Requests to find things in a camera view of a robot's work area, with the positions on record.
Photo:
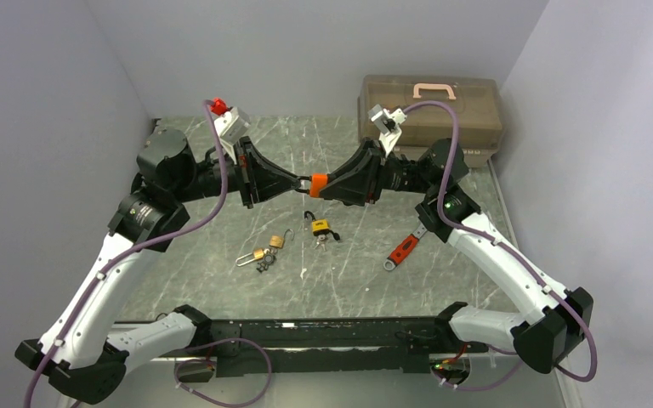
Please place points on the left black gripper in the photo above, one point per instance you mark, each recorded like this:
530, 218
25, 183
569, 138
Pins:
259, 177

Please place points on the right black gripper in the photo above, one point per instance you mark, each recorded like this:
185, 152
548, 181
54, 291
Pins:
360, 179

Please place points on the orange padlock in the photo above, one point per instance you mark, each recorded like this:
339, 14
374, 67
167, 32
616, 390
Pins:
313, 184

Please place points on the yellow padlock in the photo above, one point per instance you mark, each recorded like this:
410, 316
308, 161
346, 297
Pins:
321, 230

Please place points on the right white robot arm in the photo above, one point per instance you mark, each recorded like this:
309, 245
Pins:
551, 320

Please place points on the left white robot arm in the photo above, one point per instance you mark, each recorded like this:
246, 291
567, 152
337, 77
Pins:
76, 354

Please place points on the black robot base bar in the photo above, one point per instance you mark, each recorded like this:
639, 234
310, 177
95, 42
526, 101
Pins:
405, 344

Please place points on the small brass padlock open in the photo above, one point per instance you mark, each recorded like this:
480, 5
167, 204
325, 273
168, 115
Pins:
279, 241

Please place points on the black keys bunch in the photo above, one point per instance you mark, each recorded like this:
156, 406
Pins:
265, 262

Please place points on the brass padlock long shackle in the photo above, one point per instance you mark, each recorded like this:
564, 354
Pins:
254, 256

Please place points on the brown translucent toolbox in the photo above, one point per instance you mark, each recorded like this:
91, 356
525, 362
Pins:
478, 107

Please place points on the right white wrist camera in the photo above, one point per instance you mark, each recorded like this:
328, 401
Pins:
388, 122

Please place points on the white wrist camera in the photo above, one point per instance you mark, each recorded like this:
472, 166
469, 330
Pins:
231, 124
388, 122

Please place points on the red handled adjustable wrench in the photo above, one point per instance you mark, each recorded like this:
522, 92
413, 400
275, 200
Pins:
403, 250

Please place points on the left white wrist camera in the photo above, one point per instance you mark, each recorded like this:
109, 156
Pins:
231, 124

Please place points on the pink toolbox handle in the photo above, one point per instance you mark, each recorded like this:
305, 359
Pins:
419, 89

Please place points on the aluminium frame rail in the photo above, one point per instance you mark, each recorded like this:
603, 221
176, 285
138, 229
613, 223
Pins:
348, 377

